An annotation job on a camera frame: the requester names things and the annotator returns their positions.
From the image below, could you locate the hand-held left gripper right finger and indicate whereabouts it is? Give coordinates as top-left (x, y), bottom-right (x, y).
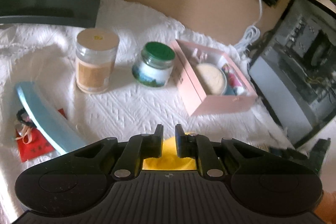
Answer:
top-left (175, 124), bottom-right (263, 181)

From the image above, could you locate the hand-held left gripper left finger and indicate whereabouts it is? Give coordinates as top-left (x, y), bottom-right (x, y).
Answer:
top-left (73, 124), bottom-right (164, 181)

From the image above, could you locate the pink gift box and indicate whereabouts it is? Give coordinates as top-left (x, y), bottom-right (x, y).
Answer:
top-left (169, 39), bottom-right (259, 117)

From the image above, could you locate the cream round plush pad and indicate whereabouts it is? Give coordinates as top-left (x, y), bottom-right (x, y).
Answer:
top-left (194, 63), bottom-right (228, 96)

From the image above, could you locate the pink printed packet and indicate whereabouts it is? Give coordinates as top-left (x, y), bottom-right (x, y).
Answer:
top-left (220, 63), bottom-right (248, 95)

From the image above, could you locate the light blue face mask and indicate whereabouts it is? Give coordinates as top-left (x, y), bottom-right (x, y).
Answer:
top-left (14, 81), bottom-right (88, 156)

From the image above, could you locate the red foil packet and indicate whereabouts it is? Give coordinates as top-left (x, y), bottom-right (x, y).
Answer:
top-left (16, 108), bottom-right (66, 163)

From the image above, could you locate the dark hair tie with ribbon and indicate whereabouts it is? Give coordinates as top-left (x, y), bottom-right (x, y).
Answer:
top-left (12, 109), bottom-right (38, 142)

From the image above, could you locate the white knitted cloth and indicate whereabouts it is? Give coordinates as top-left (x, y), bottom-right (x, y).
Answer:
top-left (0, 0), bottom-right (297, 214)

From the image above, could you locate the green-lidded glass jar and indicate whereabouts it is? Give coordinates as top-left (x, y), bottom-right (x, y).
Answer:
top-left (132, 42), bottom-right (176, 88)

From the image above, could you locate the glass-sided computer case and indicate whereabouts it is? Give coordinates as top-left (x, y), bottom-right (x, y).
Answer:
top-left (248, 0), bottom-right (336, 147)

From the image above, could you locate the tan-lidded clear jar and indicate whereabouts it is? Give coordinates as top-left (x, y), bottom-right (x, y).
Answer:
top-left (75, 28), bottom-right (120, 94)

